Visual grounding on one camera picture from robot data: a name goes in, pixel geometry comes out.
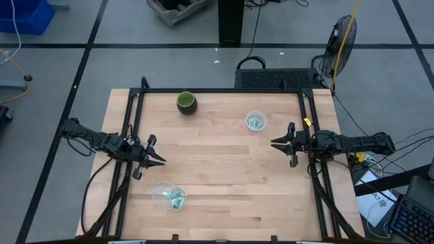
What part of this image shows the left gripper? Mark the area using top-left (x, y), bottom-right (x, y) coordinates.
top-left (126, 134), bottom-right (167, 180)

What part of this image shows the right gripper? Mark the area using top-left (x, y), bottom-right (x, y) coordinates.
top-left (271, 122), bottom-right (310, 169)

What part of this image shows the blue plastic bin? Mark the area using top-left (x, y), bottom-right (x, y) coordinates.
top-left (0, 0), bottom-right (56, 35)

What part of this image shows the small clear plastic container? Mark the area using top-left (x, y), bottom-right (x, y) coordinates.
top-left (244, 110), bottom-right (269, 132)

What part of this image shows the large clear plastic container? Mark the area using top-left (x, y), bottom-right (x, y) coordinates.
top-left (151, 180), bottom-right (188, 211)

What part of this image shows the black perforated computer case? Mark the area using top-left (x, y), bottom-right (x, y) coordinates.
top-left (234, 67), bottom-right (328, 90)

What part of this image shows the dark cup green inside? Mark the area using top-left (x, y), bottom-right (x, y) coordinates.
top-left (176, 91), bottom-right (199, 116)

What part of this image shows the yellow plug connector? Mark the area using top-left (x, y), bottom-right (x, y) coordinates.
top-left (349, 152), bottom-right (368, 164)

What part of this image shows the white paper sheet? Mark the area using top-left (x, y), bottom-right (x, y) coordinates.
top-left (355, 169), bottom-right (398, 228)

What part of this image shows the black metal bar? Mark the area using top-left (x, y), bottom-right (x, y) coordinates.
top-left (354, 164), bottom-right (434, 197)

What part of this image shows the black floor fan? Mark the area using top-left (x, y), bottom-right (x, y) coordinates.
top-left (311, 14), bottom-right (359, 79)

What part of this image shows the black tower case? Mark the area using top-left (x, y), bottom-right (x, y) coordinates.
top-left (218, 0), bottom-right (245, 44)

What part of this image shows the grey moulded pallet tray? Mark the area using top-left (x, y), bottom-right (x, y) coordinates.
top-left (146, 0), bottom-right (213, 27)

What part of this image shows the black backlit keyboard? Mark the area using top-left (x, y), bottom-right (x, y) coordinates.
top-left (388, 195), bottom-right (434, 244)

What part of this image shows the black caster foot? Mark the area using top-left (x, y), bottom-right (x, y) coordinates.
top-left (0, 105), bottom-right (14, 123)

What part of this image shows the grey metal stand bar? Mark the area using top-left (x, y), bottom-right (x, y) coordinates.
top-left (0, 79), bottom-right (28, 92)
top-left (47, 0), bottom-right (71, 11)

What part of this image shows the black aluminium rig frame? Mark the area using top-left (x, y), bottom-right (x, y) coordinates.
top-left (81, 76), bottom-right (366, 244)

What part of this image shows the white looped cable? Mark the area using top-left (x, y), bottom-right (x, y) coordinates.
top-left (366, 201), bottom-right (394, 240)

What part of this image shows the black hanging cable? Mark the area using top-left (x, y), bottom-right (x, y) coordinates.
top-left (235, 0), bottom-right (269, 71)

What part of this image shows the yellow cable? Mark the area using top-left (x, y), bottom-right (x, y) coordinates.
top-left (0, 49), bottom-right (32, 106)
top-left (330, 0), bottom-right (362, 94)

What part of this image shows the black cable tangle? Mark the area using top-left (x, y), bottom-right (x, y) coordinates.
top-left (243, 0), bottom-right (310, 7)

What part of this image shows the thin white cable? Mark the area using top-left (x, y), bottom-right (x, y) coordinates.
top-left (0, 0), bottom-right (22, 66)

